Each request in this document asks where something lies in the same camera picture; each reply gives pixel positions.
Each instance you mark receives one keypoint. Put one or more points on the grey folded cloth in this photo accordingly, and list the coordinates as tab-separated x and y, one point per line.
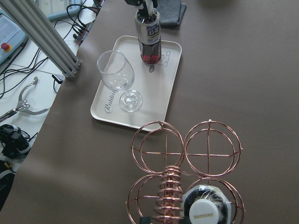
171	12

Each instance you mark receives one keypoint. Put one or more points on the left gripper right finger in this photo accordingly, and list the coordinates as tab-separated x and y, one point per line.
185	221

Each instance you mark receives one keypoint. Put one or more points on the metal ice tongs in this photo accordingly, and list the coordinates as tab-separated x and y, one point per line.
23	105

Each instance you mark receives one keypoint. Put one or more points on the clear wine glass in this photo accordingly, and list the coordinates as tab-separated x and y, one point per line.
118	75

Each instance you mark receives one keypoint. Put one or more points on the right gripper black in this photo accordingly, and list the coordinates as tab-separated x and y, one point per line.
147	6

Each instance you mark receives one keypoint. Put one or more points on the blue teach pendant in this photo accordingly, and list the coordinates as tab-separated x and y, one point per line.
11	37

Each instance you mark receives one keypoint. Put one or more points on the aluminium frame structure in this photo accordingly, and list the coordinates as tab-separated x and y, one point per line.
30	18

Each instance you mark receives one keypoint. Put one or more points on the tea bottle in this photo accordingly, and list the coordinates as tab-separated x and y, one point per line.
206	204
149	36

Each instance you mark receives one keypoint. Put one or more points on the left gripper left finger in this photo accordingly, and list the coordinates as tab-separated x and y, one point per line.
145	220

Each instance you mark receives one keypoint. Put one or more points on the copper wire bottle basket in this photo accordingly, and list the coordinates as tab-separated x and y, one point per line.
173	163

